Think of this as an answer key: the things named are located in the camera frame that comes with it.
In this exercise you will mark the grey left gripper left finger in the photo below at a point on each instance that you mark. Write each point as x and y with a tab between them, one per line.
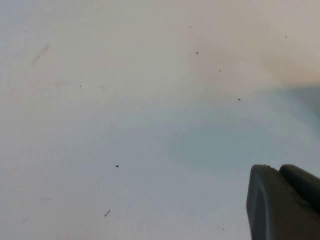
265	205

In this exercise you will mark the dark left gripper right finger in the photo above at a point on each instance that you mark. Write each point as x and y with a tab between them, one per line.
302	187

